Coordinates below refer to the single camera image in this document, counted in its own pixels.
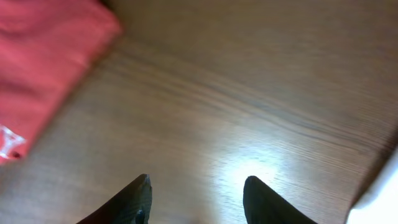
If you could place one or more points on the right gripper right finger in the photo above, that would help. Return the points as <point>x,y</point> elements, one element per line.
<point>262,205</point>

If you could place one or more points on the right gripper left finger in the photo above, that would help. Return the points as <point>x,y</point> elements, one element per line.
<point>131,205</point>

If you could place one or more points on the orange t-shirt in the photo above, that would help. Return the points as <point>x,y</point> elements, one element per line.
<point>46,48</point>

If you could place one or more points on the white t-shirt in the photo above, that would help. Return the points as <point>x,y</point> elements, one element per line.
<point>379,203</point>

